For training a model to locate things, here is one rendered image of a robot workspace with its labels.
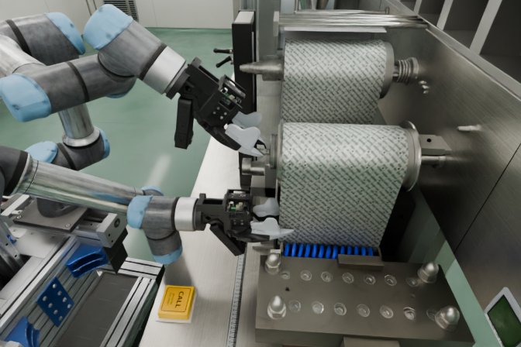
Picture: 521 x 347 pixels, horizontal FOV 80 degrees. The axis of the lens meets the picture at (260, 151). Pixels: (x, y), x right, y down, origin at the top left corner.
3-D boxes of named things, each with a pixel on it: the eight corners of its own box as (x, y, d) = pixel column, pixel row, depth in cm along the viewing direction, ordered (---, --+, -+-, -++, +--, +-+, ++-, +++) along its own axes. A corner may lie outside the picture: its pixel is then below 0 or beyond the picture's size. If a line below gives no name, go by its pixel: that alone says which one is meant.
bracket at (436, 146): (410, 140, 64) (413, 132, 63) (439, 141, 64) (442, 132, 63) (419, 154, 60) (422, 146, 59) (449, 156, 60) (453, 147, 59)
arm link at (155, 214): (143, 212, 76) (135, 187, 71) (187, 214, 76) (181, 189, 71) (130, 238, 70) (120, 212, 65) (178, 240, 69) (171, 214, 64)
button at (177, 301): (167, 290, 77) (166, 284, 76) (195, 291, 77) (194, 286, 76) (158, 318, 72) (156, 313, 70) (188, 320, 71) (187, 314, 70)
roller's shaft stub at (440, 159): (398, 158, 67) (405, 141, 64) (432, 159, 67) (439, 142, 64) (405, 171, 64) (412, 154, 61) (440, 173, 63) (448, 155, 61)
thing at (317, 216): (277, 242, 74) (281, 186, 63) (377, 248, 73) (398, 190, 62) (277, 245, 74) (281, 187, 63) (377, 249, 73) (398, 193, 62)
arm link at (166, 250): (176, 228, 86) (169, 200, 80) (188, 259, 78) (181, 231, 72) (146, 239, 83) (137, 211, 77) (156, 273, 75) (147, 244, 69)
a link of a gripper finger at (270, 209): (295, 202, 68) (253, 204, 67) (293, 220, 72) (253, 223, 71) (292, 192, 71) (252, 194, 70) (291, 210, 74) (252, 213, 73)
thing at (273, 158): (270, 133, 69) (270, 133, 61) (280, 133, 69) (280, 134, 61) (269, 166, 69) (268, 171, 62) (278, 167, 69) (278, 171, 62)
